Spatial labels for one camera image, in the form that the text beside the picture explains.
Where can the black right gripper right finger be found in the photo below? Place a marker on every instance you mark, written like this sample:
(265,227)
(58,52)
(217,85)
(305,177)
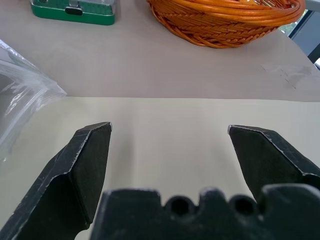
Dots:
(265,160)

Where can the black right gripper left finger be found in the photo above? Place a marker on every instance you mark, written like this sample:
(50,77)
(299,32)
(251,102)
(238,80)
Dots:
(62,185)

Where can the clear plastic zip bag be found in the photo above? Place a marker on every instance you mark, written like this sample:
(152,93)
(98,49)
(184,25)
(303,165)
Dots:
(17,100)

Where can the orange wicker basket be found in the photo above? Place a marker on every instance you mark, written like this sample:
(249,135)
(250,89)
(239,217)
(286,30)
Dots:
(220,22)

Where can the green box with clear lid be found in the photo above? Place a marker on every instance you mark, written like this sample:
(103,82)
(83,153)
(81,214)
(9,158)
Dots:
(75,15)

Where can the grey window frame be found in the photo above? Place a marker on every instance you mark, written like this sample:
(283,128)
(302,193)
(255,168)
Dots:
(303,32)

